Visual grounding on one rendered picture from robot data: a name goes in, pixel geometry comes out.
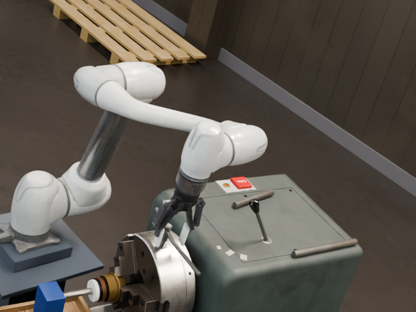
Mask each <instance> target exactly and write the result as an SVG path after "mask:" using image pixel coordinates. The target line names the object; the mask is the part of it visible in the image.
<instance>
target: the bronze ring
mask: <svg viewBox="0 0 416 312"><path fill-rule="evenodd" d="M93 279H94V280H96V281H97V283H98V286H99V289H100V298H99V299H98V301H96V302H101V301H104V302H109V301H113V302H116V301H118V300H119V298H120V294H121V288H120V287H122V286H125V285H126V283H125V280H124V278H123V277H122V276H119V277H117V275H116V274H115V273H114V272H110V273H108V274H106V275H101V276H100V277H96V278H93Z"/></svg>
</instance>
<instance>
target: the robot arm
mask: <svg viewBox="0 0 416 312"><path fill-rule="evenodd" d="M165 84H166V81H165V75H164V73H163V71H162V70H161V69H159V68H158V67H157V66H155V65H153V64H150V63H146V62H125V63H118V64H110V65H104V66H97V67H93V66H85V67H81V68H80V69H78V70H77V72H76V73H75V74H74V86H75V88H76V90H77V91H78V93H79V95H80V96H81V97H82V98H84V99H85V100H87V101H88V102H89V103H91V104H92V105H94V106H97V107H99V108H101V109H103V110H105V111H104V113H103V115H102V117H101V119H100V122H99V124H98V126H97V128H96V130H95V132H94V134H93V136H92V138H91V140H90V142H89V144H88V146H87V149H86V151H85V153H84V155H83V157H82V159H81V161H80V162H76V163H75V164H73V165H72V166H71V167H70V169H68V171H67V172H65V174H63V175H62V177H60V178H55V177H54V176H53V175H51V174H50V173H47V172H45V171H32V172H30V173H27V174H26V175H24V177H23V178H22V179H21V180H20V181H19V183H18V185H17V187H16V189H15V193H14V197H13V200H12V207H11V221H10V222H9V223H0V232H2V234H0V243H6V242H11V244H12V245H13V246H14V248H15V250H16V252H17V253H18V254H24V253H26V252H28V251H31V250H35V249H38V248H43V247H45V246H50V245H58V244H59V242H60V239H59V238H58V237H57V236H55V235H54V234H53V233H52V231H51V224H53V223H55V222H57V221H58V220H60V219H61V218H64V217H73V216H77V215H82V214H86V213H89V212H93V211H95V210H97V209H99V208H101V207H102V206H104V205H105V204H106V203H107V202H108V200H109V198H110V196H111V184H110V181H109V179H108V178H107V177H106V174H105V170H106V169H107V167H108V165H109V163H110V161H111V159H112V157H113V155H114V153H115V151H116V149H117V148H118V146H119V143H120V142H121V140H122V138H123V136H124V133H125V132H126V130H127V128H128V126H129V124H130V122H131V120H132V119H133V120H135V121H138V122H142V123H146V124H151V125H155V126H161V127H165V128H170V129H176V130H180V131H186V132H190V134H189V136H188V138H187V140H186V142H185V145H184V147H183V151H182V154H181V165H180V167H179V170H178V174H177V176H176V187H175V190H174V195H173V197H172V198H171V199H170V200H165V199H162V201H161V205H160V207H159V209H158V211H157V213H156V214H155V217H154V219H153V221H152V225H153V226H154V229H155V233H154V234H155V238H154V243H155V245H156V247H157V248H158V247H159V246H160V242H161V240H162V237H163V234H164V231H165V230H164V227H165V226H166V225H167V223H168V222H169V221H170V220H171V219H172V218H173V216H174V215H176V214H177V213H178V212H181V211H183V212H186V218H187V223H188V224H187V223H184V226H183V229H182V231H181V234H180V237H179V241H180V243H181V245H182V246H184V244H185V241H186V239H187V236H188V235H190V233H191V230H194V227H195V226H197V227H198V226H199V225H200V221H201V215H202V209H203V207H204V206H205V204H206V203H205V202H204V200H203V198H202V197H200V198H199V196H200V194H201V192H203V190H205V187H206V184H207V182H208V179H209V177H210V174H211V173H213V172H215V171H217V170H218V169H220V168H222V167H225V166H230V165H231V166H234V165H241V164H244V163H248V162H251V161H253V160H256V159H257V158H259V157H260V156H261V155H262V154H263V153H264V152H265V149H266V147H267V136H266V134H265V132H264V131H263V130H262V129H261V128H259V127H256V126H253V125H246V124H241V123H236V122H232V121H224V122H222V123H218V122H216V121H213V120H211V119H207V118H203V117H200V116H195V115H191V114H187V113H183V112H180V111H175V110H170V109H167V108H162V107H159V106H155V105H150V104H149V103H150V102H151V101H152V100H155V99H156V98H158V97H159V96H160V95H161V94H162V93H163V91H164V89H165ZM194 205H196V208H195V212H194V218H193V215H192V207H193V206H194ZM168 208H169V209H168ZM167 209H168V210H167Z"/></svg>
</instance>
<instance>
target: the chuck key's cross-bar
mask: <svg viewBox="0 0 416 312"><path fill-rule="evenodd" d="M166 234H167V236H168V238H169V240H170V242H171V243H172V245H173V246H174V247H175V248H176V250H177V251H178V252H179V253H180V255H181V256H182V257H183V258H184V260H185V261H186V262H187V263H188V264H189V266H190V267H191V268H192V270H193V271H194V272H195V273H196V274H197V276H200V275H201V273H200V272H199V270H198V269H197V268H196V266H195V265H194V264H193V263H192V262H191V260H190V259H189V258H188V257H187V255H186V254H185V253H184V252H183V250H182V249H181V248H180V247H179V246H178V244H177V243H176V242H175V241H174V239H173V237H172V235H171V233H170V232H166Z"/></svg>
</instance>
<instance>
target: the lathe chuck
mask: <svg viewBox="0 0 416 312"><path fill-rule="evenodd" d="M154 233H155V230H152V231H147V232H139V233H134V234H128V235H126V236H125V237H124V238H123V239H122V240H121V241H129V236H134V244H135V250H136V260H137V269H138V270H139V271H140V272H138V273H137V274H129V275H123V276H122V277H123V278H124V280H125V283H130V282H131V283H133V281H134V280H137V281H138V282H139V283H142V284H143V283H144V285H145V287H146V288H147V289H148V290H149V291H150V292H151V293H152V295H153V296H154V297H155V298H156V299H157V300H158V301H159V302H160V303H164V302H165V301H167V302H168V307H167V311H166V312H183V311H184V306H185V303H186V278H185V274H184V268H183V263H182V261H181V258H180V255H179V252H178V251H177V250H176V248H175V247H174V246H173V245H172V243H171V242H170V240H169V238H168V239H167V241H166V242H165V244H166V246H167V247H166V248H165V249H160V248H157V247H156V245H155V243H154V238H155V234H154ZM123 312H143V311H142V310H141V309H140V307H139V306H138V305H137V306H131V305H130V304H129V303H128V304H127V305H126V307H125V308H124V310H123Z"/></svg>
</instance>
